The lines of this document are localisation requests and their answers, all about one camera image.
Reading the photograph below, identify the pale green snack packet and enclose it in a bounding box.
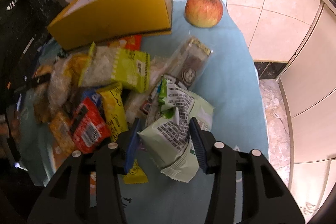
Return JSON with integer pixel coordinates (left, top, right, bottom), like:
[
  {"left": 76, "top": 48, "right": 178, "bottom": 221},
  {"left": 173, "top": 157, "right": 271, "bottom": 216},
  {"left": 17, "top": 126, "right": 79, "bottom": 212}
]
[{"left": 139, "top": 76, "right": 214, "bottom": 183}]

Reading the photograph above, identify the yellow snack packet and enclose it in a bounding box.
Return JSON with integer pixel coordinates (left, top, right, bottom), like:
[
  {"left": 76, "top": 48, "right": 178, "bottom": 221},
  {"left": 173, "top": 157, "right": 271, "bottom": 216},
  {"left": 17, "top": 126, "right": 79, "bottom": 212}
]
[{"left": 97, "top": 83, "right": 128, "bottom": 142}]

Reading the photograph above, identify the lime green snack packet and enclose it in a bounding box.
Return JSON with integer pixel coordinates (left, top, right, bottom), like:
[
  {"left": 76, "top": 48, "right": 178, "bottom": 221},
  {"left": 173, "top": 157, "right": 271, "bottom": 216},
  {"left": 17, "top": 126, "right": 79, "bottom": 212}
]
[{"left": 78, "top": 43, "right": 151, "bottom": 93}]

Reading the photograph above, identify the brown cookie packet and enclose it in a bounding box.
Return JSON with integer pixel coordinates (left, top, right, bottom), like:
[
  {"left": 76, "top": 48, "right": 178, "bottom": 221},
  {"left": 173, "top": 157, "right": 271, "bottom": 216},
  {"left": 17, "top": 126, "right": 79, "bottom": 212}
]
[{"left": 163, "top": 36, "right": 213, "bottom": 90}]

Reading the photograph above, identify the orange red snack packet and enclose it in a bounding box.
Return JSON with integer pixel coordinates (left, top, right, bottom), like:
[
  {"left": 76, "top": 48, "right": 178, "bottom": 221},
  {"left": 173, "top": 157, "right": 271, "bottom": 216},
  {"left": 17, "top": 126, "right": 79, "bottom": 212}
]
[{"left": 107, "top": 35, "right": 142, "bottom": 51}]

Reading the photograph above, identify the red yellow apple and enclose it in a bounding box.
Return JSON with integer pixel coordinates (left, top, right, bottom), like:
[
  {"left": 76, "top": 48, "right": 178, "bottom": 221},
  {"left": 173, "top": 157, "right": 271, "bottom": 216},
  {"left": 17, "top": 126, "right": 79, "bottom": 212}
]
[{"left": 185, "top": 0, "right": 224, "bottom": 28}]

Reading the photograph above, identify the dark carved wooden furniture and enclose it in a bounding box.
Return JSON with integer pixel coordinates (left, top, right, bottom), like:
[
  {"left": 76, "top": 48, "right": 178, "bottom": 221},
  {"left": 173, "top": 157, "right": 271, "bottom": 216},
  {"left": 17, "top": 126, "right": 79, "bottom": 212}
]
[{"left": 0, "top": 0, "right": 69, "bottom": 162}]

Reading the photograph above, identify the yellow cardboard box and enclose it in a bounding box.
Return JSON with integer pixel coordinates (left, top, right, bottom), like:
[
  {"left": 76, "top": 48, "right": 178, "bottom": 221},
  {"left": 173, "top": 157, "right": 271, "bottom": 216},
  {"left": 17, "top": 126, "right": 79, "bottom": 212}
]
[{"left": 47, "top": 0, "right": 173, "bottom": 50}]

